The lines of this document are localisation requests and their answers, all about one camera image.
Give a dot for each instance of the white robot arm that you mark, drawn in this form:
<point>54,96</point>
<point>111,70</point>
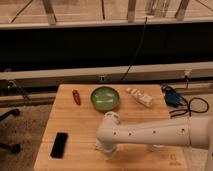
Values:
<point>195,131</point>

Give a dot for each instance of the green bowl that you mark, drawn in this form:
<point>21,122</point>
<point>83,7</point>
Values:
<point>105,98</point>

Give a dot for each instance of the blue power adapter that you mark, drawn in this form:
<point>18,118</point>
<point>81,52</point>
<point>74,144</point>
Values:
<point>172,98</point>

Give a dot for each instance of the wooden table board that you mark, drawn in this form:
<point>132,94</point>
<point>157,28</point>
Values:
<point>80,123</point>

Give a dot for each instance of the white plastic cup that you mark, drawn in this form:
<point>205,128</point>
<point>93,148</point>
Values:
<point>153,148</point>

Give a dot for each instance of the black rectangular block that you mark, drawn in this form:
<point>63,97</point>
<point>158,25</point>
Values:
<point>59,145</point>

